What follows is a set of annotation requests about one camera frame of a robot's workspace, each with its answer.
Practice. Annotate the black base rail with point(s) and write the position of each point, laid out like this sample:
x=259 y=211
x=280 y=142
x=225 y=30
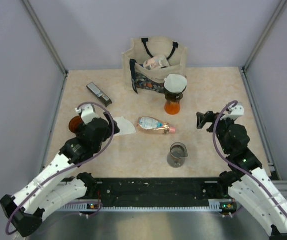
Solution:
x=157 y=192

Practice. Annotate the dark green glass dripper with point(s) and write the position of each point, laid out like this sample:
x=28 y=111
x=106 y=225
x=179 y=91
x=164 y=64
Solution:
x=173 y=97

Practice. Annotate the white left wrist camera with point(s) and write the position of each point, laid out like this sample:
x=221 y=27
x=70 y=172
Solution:
x=87 y=113

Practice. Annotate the beige canvas tote bag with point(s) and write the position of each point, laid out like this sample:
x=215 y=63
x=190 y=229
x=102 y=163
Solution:
x=138 y=78

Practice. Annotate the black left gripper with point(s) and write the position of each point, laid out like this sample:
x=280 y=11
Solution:
x=109 y=132

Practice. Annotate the pink liquid soap bottle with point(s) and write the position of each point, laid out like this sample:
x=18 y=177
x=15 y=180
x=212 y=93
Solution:
x=154 y=126

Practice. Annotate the pink pouch in bag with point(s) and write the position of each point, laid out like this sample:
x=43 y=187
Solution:
x=156 y=63

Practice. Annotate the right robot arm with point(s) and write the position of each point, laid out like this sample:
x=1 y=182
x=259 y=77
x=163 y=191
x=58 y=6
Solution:
x=247 y=181

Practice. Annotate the dark glass beaker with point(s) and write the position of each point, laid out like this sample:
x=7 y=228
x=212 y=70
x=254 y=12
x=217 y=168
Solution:
x=177 y=155

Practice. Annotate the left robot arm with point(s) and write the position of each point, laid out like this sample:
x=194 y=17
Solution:
x=27 y=209

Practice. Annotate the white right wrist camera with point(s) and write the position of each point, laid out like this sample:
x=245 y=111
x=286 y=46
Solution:
x=233 y=112

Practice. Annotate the black rectangular box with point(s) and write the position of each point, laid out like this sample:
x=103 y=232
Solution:
x=100 y=95

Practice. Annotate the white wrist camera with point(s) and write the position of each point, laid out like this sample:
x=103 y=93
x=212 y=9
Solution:
x=87 y=113
x=233 y=112

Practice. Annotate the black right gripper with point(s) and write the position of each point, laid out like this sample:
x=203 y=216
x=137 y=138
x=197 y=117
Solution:
x=202 y=119

